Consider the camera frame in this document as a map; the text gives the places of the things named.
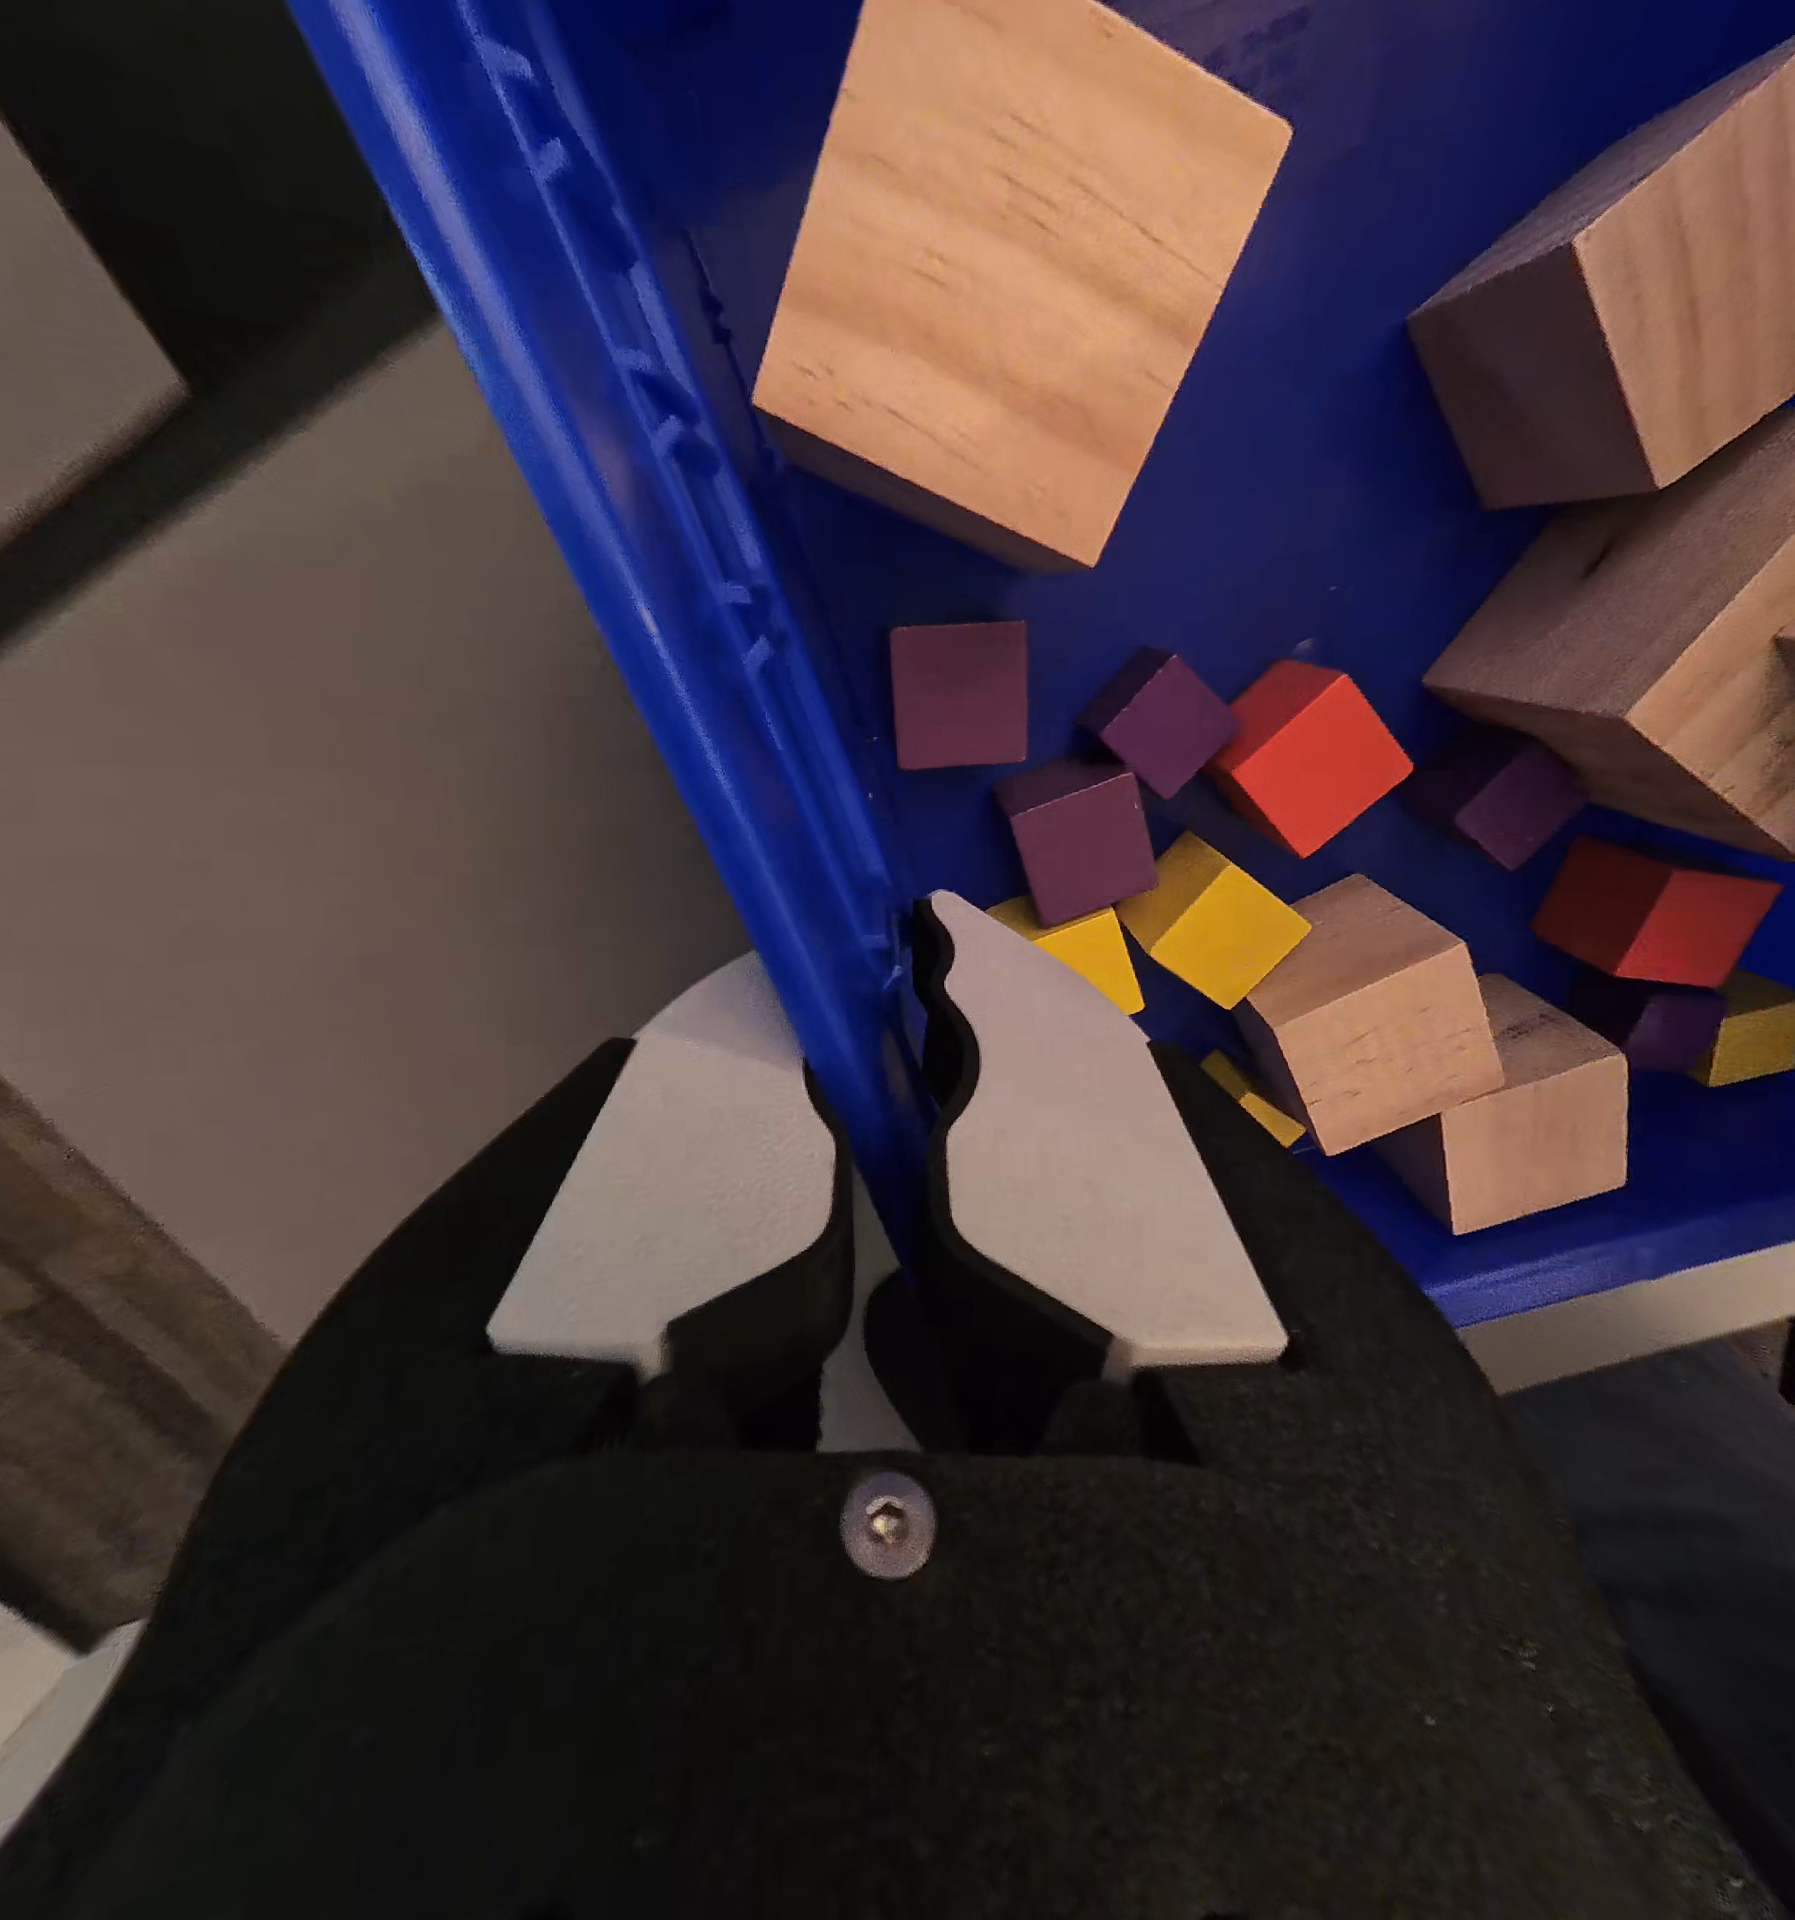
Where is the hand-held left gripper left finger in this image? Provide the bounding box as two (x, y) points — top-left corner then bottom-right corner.
(488, 957), (857, 1454)

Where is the pile of wooden cubes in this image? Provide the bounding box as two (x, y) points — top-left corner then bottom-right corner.
(747, 0), (1795, 1242)

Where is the dark blue clothing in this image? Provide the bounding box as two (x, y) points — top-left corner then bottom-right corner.
(1499, 1338), (1795, 1920)

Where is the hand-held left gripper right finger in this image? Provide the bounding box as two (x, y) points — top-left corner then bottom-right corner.
(865, 892), (1291, 1454)

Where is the blue plastic box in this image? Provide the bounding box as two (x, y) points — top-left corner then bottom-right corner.
(285, 0), (1795, 1336)

